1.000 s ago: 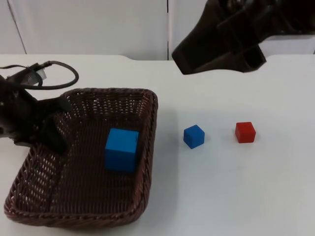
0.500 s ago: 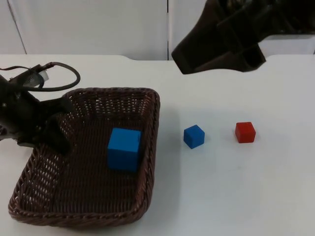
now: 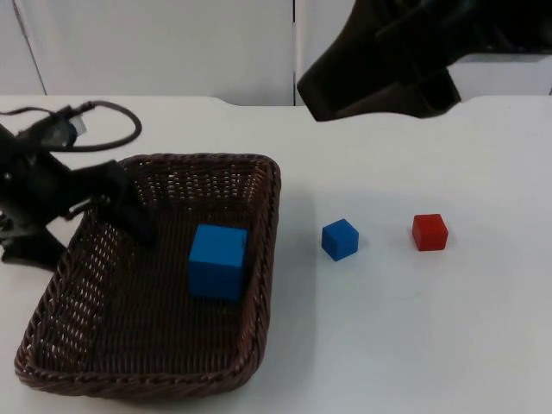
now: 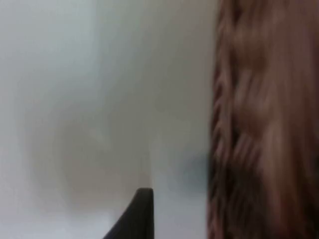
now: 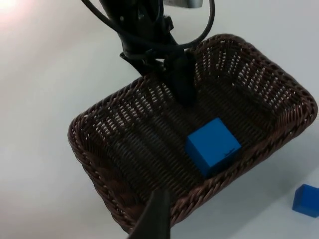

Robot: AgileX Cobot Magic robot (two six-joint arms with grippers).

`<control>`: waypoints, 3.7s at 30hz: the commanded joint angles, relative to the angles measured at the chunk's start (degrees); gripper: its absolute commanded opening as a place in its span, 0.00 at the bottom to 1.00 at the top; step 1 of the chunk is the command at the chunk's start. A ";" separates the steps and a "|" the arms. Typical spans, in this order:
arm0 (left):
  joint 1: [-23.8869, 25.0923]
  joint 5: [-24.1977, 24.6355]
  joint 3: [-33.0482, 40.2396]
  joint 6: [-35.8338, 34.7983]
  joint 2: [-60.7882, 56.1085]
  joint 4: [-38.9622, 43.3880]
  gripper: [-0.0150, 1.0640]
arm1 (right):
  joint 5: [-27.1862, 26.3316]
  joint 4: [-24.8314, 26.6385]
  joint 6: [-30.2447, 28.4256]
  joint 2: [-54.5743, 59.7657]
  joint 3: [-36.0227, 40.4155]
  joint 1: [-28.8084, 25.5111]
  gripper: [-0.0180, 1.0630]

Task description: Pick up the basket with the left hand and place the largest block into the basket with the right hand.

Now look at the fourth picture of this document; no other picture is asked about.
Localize dark brown wicker basket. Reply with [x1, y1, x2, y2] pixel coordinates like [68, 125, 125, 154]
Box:
[206, 0, 319, 239]

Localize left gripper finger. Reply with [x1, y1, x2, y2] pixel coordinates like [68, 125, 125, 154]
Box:
[102, 187, 155, 239]

